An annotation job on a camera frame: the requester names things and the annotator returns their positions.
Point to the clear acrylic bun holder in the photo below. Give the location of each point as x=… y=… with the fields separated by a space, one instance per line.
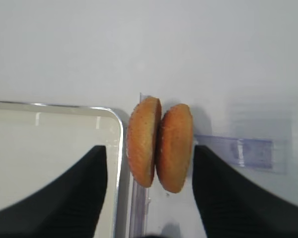
x=155 y=211

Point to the spare bun half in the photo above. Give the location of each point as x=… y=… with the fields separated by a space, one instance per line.
x=141 y=139

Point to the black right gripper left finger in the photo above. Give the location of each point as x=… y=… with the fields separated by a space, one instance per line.
x=68 y=207

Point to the white serving tray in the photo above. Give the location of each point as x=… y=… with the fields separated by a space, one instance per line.
x=39 y=142

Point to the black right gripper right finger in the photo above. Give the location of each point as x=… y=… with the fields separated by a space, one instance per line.
x=243 y=196

